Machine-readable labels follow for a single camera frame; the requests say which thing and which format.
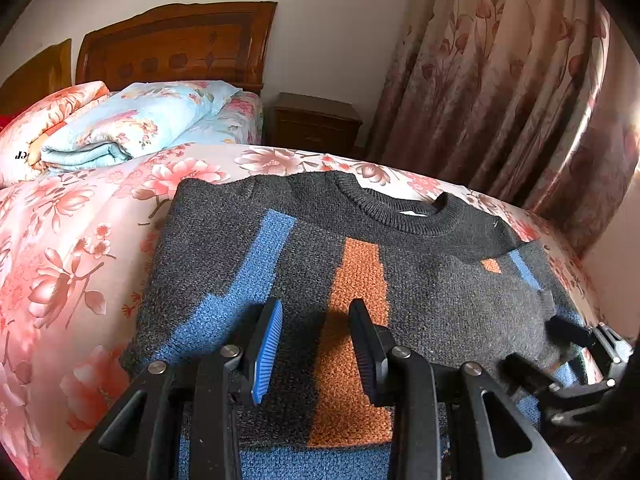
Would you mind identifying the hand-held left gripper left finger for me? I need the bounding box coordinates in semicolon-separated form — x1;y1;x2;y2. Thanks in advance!
60;297;285;480

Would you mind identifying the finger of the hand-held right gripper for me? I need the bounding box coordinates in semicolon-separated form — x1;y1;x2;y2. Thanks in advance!
500;353;621;427
546;316;632;378

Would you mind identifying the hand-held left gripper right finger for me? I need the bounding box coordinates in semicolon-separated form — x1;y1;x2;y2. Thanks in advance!
347;298;576;480

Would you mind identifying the dark grey knitted sweater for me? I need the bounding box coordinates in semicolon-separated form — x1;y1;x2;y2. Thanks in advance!
120;170;608;480

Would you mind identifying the pink floral bed cover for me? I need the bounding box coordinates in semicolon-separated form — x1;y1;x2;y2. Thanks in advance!
0;142;608;480

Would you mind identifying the brown wooden nightstand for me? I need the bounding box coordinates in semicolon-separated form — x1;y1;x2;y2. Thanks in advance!
264;91;364;154

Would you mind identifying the pink floral curtain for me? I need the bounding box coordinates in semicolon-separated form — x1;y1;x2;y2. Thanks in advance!
365;0;640;257

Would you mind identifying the folded light blue floral quilt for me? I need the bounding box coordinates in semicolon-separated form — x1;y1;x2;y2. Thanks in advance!
40;80;243;171

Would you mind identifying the carved wooden headboard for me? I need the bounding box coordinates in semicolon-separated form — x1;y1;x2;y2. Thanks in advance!
75;1;278;94

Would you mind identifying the pink floral pillow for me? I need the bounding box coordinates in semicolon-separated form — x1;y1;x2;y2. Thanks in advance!
0;80;111;186

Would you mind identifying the plain wooden board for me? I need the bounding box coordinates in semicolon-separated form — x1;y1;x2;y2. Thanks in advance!
0;39;73;118

